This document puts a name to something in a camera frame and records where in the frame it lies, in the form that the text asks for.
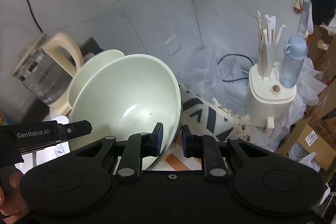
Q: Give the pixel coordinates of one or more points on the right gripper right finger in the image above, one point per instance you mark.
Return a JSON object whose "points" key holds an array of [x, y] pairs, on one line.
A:
{"points": [[206, 149]]}

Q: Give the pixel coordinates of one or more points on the clear cup of chopsticks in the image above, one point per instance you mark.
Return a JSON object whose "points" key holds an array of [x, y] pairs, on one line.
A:
{"points": [[268, 40]]}

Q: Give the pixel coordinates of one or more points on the patterned table cloth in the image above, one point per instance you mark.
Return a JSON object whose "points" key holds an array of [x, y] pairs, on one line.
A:
{"points": [[201, 119]]}

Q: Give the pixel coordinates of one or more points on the pale green bowl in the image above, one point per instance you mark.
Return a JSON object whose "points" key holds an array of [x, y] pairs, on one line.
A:
{"points": [[88, 71], [128, 96]]}

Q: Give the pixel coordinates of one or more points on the white wall socket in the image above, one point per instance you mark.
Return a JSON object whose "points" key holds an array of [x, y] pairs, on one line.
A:
{"points": [[173, 45]]}

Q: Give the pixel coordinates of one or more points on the blue water bottle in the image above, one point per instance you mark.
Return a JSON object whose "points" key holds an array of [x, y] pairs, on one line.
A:
{"points": [[295, 52]]}

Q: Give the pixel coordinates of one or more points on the cardboard box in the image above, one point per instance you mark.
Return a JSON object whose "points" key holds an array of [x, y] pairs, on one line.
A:
{"points": [[311, 137]]}

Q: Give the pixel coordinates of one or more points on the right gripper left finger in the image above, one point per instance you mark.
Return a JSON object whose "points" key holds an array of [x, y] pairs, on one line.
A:
{"points": [[137, 147]]}

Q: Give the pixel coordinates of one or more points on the glass electric kettle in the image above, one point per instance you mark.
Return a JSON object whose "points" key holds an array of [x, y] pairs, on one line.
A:
{"points": [[47, 67]]}

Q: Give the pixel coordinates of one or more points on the person's left hand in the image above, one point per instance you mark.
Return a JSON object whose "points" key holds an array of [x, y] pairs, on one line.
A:
{"points": [[13, 206]]}

